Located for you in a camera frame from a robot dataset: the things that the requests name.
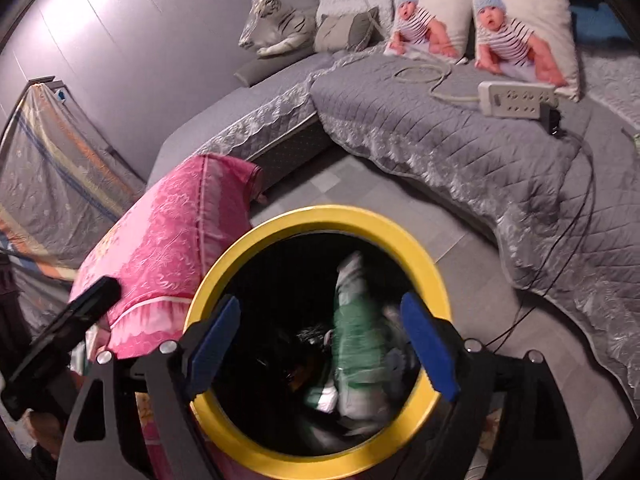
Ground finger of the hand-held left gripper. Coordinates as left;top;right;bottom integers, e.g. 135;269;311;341
27;276;122;358

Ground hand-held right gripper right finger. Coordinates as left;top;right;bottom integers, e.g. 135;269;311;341
400;291;586;480

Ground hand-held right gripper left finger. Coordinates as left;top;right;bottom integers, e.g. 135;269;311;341
55;294;242;480

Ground green tissue pack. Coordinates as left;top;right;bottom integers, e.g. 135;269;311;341
332;252;396;418

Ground black bin with yellow rim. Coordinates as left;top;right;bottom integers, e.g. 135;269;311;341
184;205;453;480

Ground person's left hand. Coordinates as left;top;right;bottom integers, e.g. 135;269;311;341
27;410;66;456

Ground striped grey sheet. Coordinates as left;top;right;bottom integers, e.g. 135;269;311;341
0;77;146;281

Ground grey quilted sofa cover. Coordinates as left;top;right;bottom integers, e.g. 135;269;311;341
147;52;361;186
310;52;640;386

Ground white power strip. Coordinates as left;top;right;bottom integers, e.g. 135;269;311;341
477;80;558;120

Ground grey bolster pillow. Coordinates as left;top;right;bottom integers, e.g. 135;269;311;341
235;52;311;86

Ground baby print pillow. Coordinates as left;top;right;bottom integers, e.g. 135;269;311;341
470;0;581;103
385;0;476;63

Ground grey square cushion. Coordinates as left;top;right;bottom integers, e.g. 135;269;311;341
314;7;381;53

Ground white tiger plush toy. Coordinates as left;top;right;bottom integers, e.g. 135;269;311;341
239;0;318;57

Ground white lace sofa back cover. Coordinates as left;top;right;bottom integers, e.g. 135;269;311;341
316;0;398;31

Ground black charging cable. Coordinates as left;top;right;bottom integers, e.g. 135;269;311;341
482;130;598;356

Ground white power strip cable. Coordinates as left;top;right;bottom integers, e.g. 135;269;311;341
392;62;481;103

